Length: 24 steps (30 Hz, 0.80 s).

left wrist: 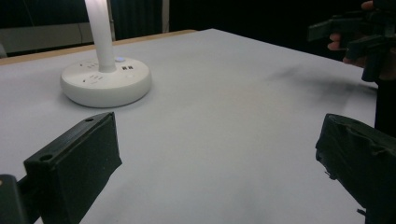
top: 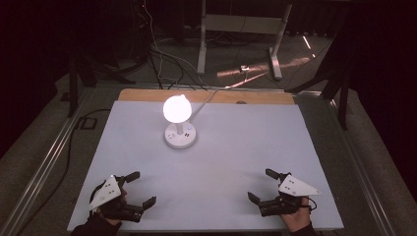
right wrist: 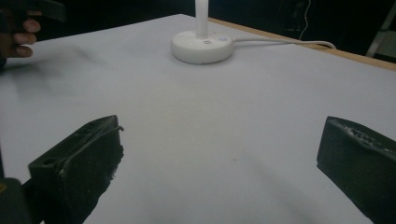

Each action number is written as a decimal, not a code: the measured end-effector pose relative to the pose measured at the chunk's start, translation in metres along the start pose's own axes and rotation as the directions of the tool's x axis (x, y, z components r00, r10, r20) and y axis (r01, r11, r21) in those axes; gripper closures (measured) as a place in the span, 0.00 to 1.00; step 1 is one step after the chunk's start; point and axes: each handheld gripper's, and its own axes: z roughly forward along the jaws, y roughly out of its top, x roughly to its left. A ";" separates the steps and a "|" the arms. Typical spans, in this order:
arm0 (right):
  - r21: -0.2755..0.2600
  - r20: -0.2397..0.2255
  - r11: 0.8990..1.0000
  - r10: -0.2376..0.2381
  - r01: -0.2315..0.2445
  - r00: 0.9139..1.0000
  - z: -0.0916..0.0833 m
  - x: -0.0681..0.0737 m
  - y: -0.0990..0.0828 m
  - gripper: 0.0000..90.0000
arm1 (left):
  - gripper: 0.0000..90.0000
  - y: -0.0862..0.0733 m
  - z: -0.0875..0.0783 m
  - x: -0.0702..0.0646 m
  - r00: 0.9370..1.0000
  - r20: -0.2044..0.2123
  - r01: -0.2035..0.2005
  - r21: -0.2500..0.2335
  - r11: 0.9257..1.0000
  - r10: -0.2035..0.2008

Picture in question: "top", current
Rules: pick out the white globe lamp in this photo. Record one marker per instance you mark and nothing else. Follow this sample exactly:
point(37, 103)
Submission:
point(177, 108)

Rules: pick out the person's right hand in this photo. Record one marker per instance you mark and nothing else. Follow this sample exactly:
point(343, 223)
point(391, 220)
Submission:
point(300, 220)

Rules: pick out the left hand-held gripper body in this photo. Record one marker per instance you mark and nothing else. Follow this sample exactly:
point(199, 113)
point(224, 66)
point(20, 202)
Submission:
point(106, 191)

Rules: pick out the black metal stand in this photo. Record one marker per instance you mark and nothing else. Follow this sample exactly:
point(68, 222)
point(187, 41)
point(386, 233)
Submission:
point(342, 95)
point(73, 82)

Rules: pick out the white metal desk frame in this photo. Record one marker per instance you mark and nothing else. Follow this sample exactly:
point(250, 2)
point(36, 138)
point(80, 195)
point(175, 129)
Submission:
point(242, 24)

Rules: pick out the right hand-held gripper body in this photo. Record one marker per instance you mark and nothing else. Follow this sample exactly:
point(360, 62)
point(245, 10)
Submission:
point(295, 187)

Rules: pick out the person's left hand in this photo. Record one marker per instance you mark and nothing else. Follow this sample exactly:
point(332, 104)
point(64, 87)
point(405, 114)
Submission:
point(111, 219)

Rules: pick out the white round lamp base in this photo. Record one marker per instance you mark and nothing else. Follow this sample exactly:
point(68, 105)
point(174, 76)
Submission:
point(173, 140)

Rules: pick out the pale grey table mat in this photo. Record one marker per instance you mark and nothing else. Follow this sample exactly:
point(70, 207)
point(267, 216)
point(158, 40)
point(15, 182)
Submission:
point(213, 170)

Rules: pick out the small white floor object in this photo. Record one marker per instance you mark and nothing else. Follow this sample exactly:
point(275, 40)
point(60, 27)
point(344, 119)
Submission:
point(244, 68)

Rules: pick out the aluminium floor rail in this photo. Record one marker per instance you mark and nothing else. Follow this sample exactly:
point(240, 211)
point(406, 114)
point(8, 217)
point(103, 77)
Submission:
point(42, 164)
point(364, 170)

